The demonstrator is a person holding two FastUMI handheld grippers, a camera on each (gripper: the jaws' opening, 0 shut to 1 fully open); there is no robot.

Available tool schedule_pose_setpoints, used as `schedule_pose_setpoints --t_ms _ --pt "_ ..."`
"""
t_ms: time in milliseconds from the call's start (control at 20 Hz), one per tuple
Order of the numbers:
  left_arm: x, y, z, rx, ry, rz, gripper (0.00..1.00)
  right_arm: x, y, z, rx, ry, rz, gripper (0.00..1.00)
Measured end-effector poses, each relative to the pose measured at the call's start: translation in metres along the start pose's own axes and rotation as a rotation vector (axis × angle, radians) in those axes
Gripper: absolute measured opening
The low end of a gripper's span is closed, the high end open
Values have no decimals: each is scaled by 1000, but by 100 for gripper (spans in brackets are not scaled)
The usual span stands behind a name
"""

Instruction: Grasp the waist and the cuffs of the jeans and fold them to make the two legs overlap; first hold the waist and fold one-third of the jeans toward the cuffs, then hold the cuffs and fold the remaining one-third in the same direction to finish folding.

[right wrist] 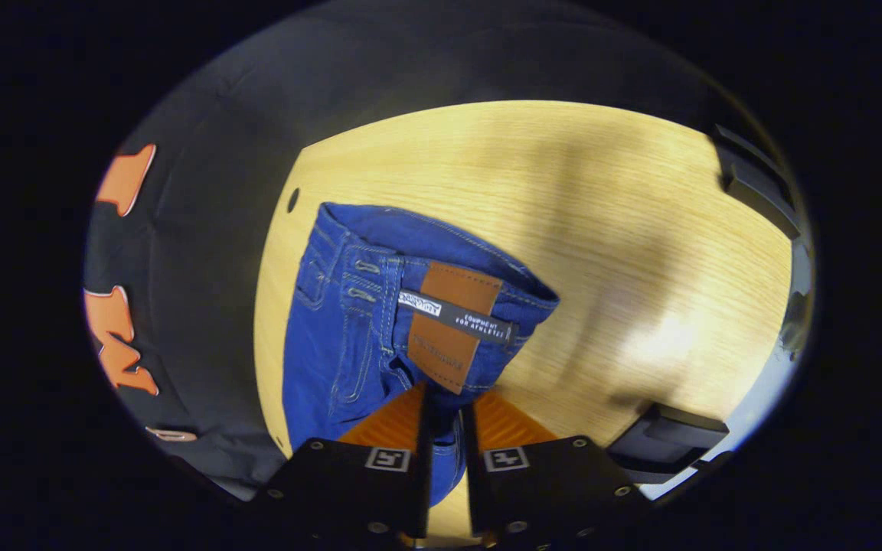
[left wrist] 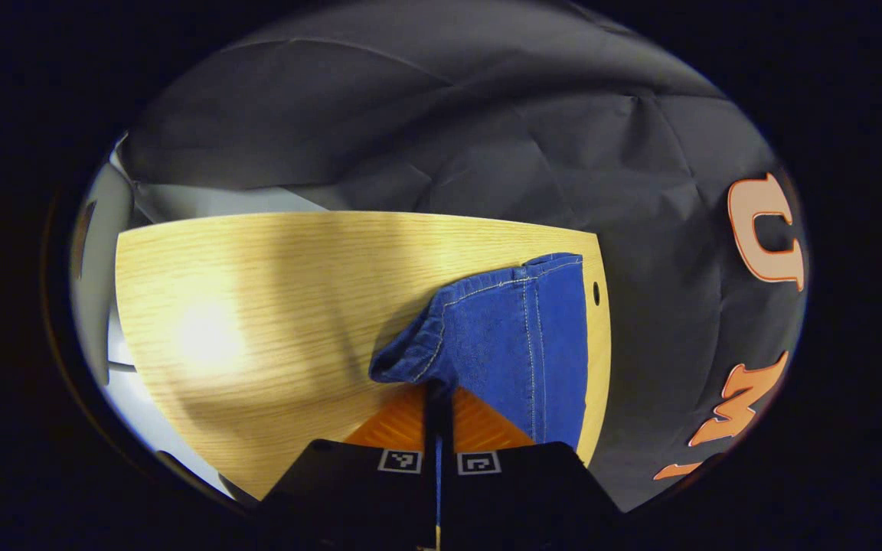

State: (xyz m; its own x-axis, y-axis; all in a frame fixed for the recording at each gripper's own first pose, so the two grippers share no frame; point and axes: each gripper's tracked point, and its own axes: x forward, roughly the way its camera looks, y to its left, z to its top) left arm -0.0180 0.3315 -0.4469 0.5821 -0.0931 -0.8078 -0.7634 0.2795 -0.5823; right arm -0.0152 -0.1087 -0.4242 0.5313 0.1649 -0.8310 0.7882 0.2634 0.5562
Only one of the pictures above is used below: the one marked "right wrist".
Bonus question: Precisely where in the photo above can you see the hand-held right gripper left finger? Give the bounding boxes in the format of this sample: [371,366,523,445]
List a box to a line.
[248,383,433,549]

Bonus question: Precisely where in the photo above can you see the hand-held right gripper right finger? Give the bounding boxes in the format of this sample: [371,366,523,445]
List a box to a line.
[462,390,653,549]

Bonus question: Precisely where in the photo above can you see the blue jeans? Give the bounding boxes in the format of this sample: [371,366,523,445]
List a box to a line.
[282,201,561,507]

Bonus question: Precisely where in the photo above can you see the black plastic bracket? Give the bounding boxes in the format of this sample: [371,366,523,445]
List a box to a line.
[713,122,805,240]
[607,403,731,484]

